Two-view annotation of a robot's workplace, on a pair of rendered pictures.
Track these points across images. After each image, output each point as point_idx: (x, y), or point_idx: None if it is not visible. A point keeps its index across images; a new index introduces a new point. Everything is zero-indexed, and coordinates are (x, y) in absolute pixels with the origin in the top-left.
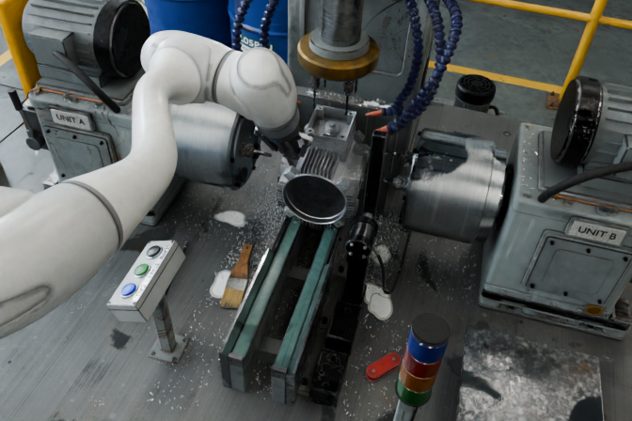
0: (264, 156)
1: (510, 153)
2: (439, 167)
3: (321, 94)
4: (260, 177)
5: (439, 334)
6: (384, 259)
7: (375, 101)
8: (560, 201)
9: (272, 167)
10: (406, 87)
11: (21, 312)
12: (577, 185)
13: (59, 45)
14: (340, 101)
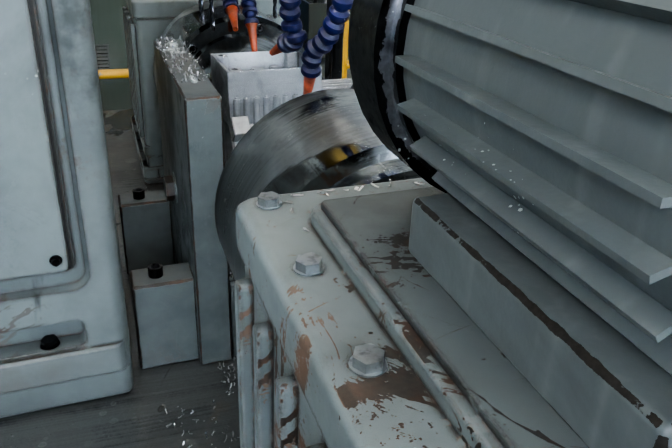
0: (130, 442)
1: (147, 48)
2: (274, 21)
3: (189, 74)
4: (214, 409)
5: None
6: None
7: (161, 49)
8: None
9: (166, 408)
10: None
11: None
12: None
13: None
14: (195, 62)
